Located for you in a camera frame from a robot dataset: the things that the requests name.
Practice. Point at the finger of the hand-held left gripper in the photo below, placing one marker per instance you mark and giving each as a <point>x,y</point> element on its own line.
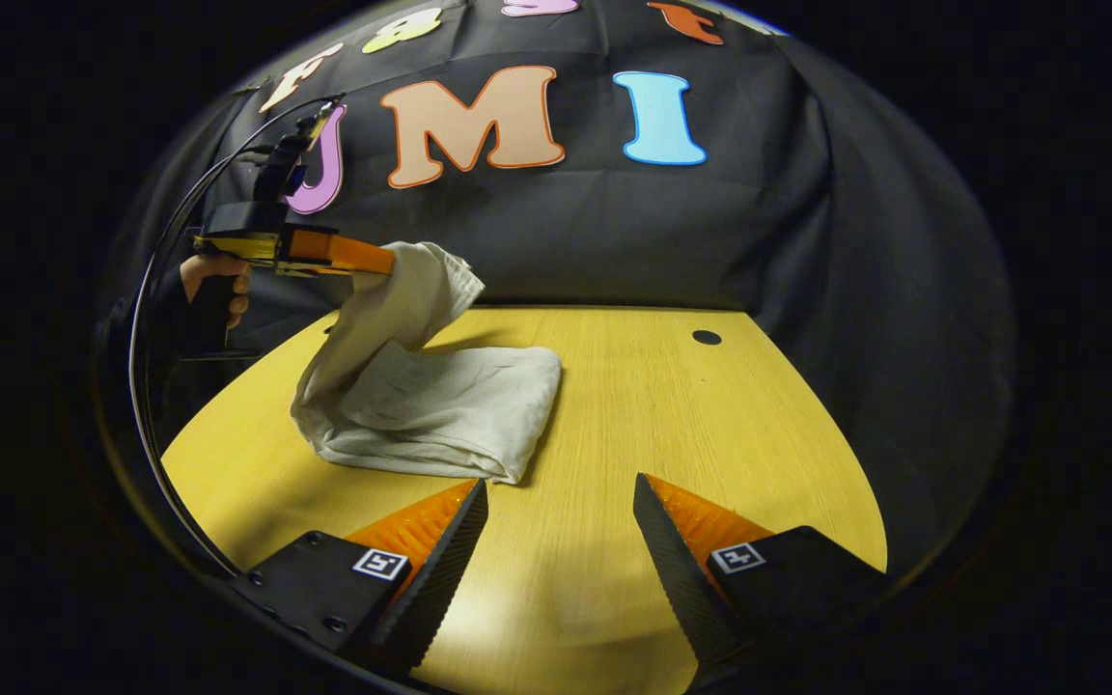
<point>353,255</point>

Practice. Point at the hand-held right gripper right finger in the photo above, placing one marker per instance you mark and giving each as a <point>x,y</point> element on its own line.
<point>677,579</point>

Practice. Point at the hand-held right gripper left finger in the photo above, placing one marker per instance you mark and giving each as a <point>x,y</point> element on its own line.
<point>445,569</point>

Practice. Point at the black backdrop cloth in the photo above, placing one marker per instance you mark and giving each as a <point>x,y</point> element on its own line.
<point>759,241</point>

